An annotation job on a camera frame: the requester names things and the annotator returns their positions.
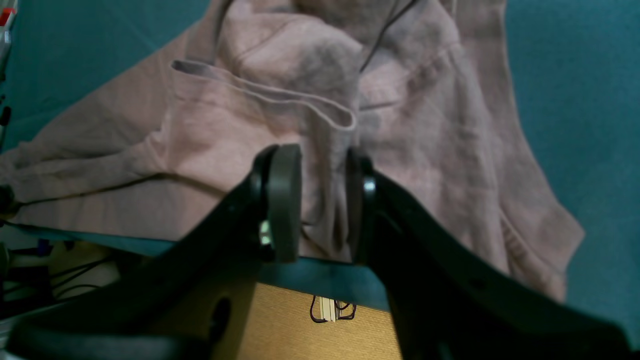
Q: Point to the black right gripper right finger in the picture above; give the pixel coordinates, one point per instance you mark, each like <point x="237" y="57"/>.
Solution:
<point x="448" y="304"/>

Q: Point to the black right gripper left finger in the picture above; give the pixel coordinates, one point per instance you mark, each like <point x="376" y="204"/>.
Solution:
<point x="193" y="301"/>

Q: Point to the pink T-shirt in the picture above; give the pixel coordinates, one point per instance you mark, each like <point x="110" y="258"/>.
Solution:
<point x="422" y="86"/>

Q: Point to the blue table cloth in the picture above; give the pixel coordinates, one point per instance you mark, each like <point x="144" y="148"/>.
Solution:
<point x="575" y="70"/>

